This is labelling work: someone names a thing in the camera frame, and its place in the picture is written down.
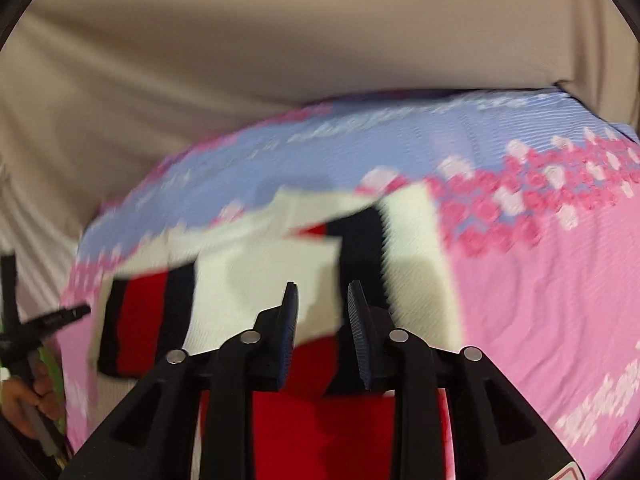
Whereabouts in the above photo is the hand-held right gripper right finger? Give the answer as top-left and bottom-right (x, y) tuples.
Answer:
(347, 280), (576, 480)

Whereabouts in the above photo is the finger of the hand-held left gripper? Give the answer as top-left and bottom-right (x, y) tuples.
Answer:
(30, 304), (93, 341)

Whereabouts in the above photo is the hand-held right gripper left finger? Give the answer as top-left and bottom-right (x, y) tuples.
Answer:
(59, 281), (300, 480)

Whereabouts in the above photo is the red white black striped garment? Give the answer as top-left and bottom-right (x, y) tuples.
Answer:
(96, 181), (467, 480)

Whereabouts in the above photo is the person's left hand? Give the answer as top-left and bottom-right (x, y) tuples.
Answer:
(0, 360), (66, 441)

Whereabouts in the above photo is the pink and blue printed blanket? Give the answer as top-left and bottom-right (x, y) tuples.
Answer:
(54, 87), (640, 480)

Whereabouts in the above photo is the beige bed sheet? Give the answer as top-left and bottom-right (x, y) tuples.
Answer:
(0, 0), (640, 291)

